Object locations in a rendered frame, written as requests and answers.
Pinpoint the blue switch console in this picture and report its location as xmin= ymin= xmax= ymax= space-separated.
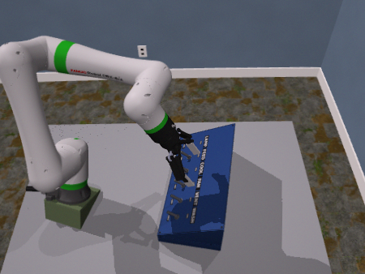
xmin=157 ymin=123 xmax=235 ymax=250

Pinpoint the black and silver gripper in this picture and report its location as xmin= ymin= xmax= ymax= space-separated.
xmin=159 ymin=128 xmax=200 ymax=187

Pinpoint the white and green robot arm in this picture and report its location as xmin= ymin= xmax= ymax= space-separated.
xmin=0 ymin=36 xmax=176 ymax=204

